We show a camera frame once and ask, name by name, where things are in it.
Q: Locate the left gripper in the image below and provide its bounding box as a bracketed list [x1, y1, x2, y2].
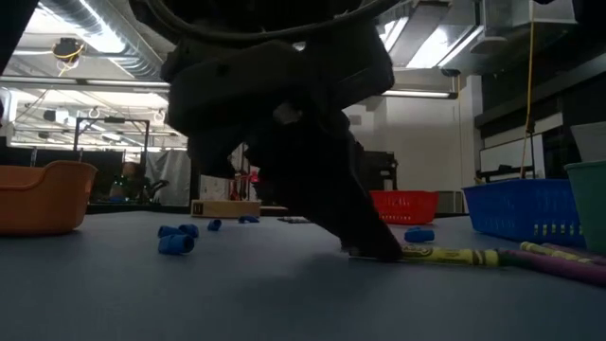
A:
[163, 27, 403, 261]

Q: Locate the yellow-green crayon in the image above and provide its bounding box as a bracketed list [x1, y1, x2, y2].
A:
[401, 243, 504, 268]
[519, 241, 598, 265]

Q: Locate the purple crayon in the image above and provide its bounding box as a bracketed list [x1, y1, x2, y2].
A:
[541, 242, 606, 267]
[496, 249, 606, 289]

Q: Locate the white shade table lamp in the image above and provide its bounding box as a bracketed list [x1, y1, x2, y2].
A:
[190, 141, 262, 220]

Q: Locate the grey hanging sheet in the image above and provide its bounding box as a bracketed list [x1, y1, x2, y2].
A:
[144, 150, 190, 207]

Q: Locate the black cabinet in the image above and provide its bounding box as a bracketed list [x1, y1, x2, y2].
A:
[359, 150, 400, 193]

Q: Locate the person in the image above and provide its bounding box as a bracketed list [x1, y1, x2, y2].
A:
[108, 161, 143, 200]

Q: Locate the red slotted basket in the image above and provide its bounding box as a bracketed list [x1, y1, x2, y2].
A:
[368, 189, 440, 226]

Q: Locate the long ceiling light fixture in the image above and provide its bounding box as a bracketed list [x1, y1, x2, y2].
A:
[381, 88, 459, 99]

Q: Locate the grey box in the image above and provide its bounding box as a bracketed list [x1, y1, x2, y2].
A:
[437, 189, 466, 216]

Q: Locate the orange plastic bin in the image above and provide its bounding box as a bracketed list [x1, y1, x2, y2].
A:
[0, 160, 98, 239]

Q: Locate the black ceiling reel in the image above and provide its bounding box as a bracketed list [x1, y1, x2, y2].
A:
[50, 36, 86, 78]

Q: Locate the whiteboard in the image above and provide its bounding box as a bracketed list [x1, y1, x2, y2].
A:
[479, 134, 546, 186]

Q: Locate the blue slotted basket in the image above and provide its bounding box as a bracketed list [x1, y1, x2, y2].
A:
[461, 178, 586, 246]

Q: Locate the teal plastic bin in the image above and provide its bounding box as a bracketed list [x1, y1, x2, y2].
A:
[564, 159, 606, 255]

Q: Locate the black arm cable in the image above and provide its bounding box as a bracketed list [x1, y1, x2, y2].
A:
[141, 0, 401, 48]

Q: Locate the black metal frame stand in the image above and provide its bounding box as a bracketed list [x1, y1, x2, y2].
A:
[73, 117, 152, 205]

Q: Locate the silver ventilation duct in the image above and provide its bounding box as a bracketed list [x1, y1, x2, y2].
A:
[40, 0, 171, 81]

